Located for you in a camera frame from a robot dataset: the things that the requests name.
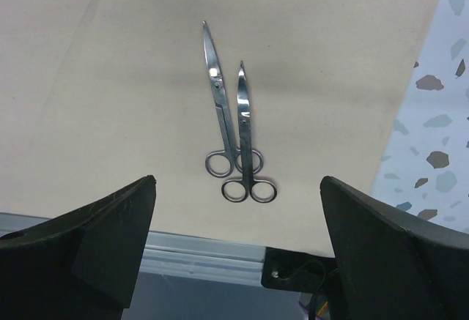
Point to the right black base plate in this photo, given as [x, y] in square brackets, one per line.
[287, 270]

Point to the aluminium rail frame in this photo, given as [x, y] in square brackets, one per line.
[170, 255]

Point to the steel surgical scissors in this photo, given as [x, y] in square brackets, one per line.
[231, 150]

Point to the beige cloth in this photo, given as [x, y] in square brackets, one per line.
[98, 93]

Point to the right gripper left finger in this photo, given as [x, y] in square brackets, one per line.
[36, 282]

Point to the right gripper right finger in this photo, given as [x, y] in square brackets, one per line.
[392, 264]

